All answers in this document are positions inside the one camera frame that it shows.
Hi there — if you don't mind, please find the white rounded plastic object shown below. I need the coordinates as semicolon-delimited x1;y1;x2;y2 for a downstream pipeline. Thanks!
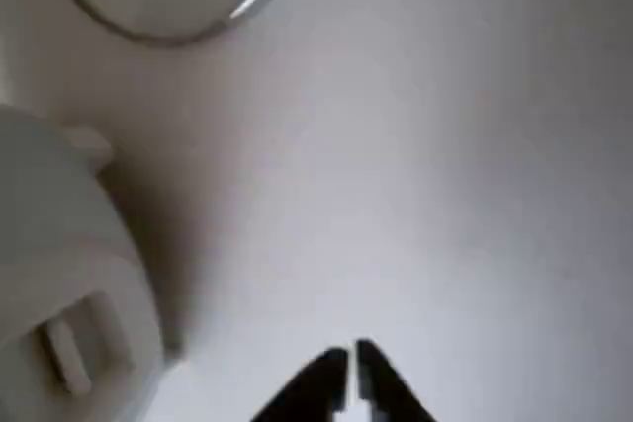
0;104;173;422

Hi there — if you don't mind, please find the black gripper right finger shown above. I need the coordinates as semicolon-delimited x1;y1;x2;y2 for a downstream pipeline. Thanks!
355;339;437;422

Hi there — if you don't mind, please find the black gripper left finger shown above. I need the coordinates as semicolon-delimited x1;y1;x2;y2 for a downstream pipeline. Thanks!
251;346;350;422

